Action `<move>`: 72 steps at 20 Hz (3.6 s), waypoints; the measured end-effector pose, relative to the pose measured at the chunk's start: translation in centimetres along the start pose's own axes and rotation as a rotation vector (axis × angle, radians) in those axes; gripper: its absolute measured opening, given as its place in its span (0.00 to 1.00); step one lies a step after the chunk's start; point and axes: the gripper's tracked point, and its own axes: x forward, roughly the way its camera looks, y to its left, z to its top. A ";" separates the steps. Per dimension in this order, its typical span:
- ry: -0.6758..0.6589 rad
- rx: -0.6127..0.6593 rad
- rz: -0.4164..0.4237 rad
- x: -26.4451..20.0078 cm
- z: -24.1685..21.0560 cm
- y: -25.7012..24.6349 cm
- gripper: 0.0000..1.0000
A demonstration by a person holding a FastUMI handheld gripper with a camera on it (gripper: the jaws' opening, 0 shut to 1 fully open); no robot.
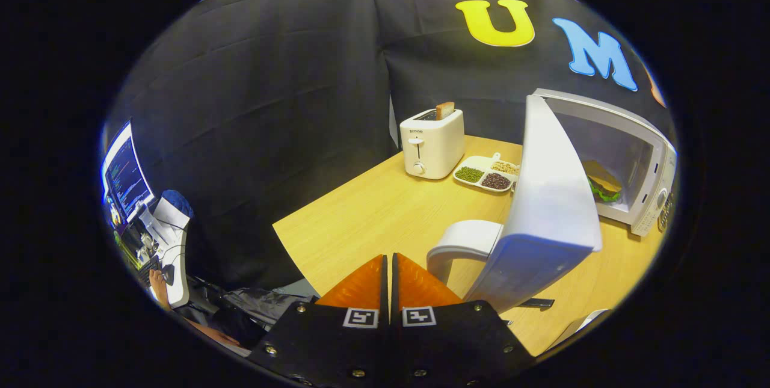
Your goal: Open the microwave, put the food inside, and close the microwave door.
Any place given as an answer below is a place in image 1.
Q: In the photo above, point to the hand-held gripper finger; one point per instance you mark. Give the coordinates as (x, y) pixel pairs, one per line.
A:
(384, 295)
(395, 295)

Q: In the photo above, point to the white microwave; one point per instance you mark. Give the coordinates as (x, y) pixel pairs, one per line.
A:
(547, 195)

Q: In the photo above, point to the lettuce sandwich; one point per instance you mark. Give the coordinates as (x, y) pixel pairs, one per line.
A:
(601, 183)

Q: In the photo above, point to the dark plastic bag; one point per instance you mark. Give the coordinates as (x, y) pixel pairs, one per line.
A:
(264, 304)

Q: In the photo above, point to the black flat stick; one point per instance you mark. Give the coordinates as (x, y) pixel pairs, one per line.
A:
(536, 302)

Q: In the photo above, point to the cream toaster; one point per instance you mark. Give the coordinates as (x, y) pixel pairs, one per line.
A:
(430, 147)

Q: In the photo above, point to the white divided bean dish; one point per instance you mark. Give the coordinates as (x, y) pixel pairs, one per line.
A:
(475, 165)

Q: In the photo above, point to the toast slice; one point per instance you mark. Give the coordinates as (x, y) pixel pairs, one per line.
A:
(446, 110)

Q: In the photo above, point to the black backdrop cloth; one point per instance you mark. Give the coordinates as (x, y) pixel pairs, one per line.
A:
(271, 105)

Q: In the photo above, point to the white object with blue top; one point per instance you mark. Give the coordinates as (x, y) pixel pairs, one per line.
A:
(171, 219)

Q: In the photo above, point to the cluttered work desk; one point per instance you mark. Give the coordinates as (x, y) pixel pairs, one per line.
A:
(135, 249)

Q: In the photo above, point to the computer monitor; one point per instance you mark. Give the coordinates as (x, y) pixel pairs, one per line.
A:
(125, 174)

